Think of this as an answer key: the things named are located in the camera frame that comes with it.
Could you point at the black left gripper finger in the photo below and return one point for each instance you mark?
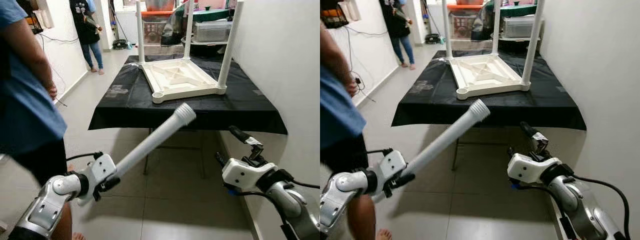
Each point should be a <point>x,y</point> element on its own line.
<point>404,180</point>
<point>109,184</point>

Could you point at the black tablecloth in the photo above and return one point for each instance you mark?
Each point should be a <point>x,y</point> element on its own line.
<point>200,112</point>
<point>500,110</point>

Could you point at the white plastic table top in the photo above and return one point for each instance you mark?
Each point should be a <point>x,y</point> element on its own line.
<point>175,82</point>
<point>482,77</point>

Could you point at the clear tape cross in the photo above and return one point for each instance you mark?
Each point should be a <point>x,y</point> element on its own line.
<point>423,86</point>
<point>118,91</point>

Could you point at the person in black shorts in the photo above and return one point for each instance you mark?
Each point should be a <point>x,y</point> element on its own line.
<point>340,100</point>
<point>25,100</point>

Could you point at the clear plastic storage container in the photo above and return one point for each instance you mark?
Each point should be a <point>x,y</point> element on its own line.
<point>520,27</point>
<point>212,31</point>

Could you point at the black power plug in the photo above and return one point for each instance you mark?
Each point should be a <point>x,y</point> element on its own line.
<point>358,80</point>

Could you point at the shiny black bag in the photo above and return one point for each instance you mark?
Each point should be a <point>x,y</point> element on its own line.
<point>175,27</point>
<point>482,22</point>

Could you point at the green pot lid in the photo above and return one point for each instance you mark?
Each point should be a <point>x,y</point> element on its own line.
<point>517,10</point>
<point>212,15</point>

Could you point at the orange-lidded storage box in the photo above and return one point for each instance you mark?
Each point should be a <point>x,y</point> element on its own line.
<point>155,27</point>
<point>462,22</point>

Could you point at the person in black apron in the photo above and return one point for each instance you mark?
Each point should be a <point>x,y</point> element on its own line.
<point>397,27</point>
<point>87,30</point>

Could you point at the steel cooking pot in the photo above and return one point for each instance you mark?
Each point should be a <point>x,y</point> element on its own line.
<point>160,4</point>

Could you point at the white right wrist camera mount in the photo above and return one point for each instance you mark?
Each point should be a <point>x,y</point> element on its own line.
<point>245,172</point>
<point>527,167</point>

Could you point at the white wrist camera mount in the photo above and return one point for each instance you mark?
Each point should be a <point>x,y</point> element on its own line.
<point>100,170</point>
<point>527,167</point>
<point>392,165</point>
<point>245,172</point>

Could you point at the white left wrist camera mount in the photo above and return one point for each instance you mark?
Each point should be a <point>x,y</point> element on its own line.
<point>100,170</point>
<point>392,165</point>

